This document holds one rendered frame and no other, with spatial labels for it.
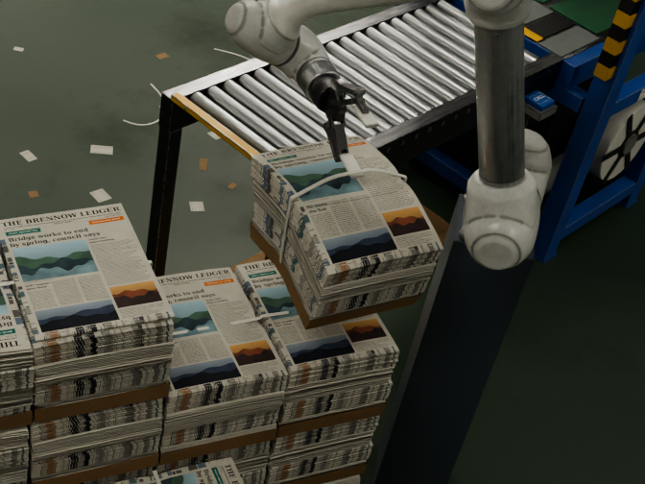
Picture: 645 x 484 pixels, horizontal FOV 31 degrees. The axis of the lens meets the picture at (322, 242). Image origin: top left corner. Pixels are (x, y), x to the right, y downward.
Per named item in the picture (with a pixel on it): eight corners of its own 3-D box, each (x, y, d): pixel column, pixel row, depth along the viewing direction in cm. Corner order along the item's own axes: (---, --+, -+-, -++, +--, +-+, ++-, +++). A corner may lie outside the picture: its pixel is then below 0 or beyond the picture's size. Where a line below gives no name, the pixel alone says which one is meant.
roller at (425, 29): (499, 90, 389) (503, 77, 386) (396, 25, 411) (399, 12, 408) (508, 85, 392) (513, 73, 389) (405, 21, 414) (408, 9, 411)
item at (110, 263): (174, 319, 236) (175, 315, 236) (33, 343, 225) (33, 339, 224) (123, 206, 260) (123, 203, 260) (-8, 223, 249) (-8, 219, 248)
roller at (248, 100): (335, 154, 334) (342, 158, 338) (225, 75, 355) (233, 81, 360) (324, 168, 334) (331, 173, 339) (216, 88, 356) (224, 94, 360)
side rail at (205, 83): (168, 133, 349) (172, 100, 342) (156, 124, 352) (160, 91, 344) (446, 23, 434) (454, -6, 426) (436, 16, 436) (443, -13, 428)
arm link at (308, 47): (313, 97, 273) (275, 78, 263) (287, 58, 282) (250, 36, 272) (344, 64, 269) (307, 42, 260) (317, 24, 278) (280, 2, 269)
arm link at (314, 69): (327, 86, 272) (338, 103, 269) (293, 91, 268) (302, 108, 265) (336, 55, 266) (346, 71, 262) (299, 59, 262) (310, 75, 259)
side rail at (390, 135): (284, 224, 326) (291, 190, 319) (272, 213, 329) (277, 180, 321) (554, 88, 411) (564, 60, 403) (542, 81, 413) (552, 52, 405)
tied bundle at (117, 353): (169, 399, 250) (180, 323, 235) (32, 427, 238) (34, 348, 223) (119, 282, 275) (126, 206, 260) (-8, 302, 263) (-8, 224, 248)
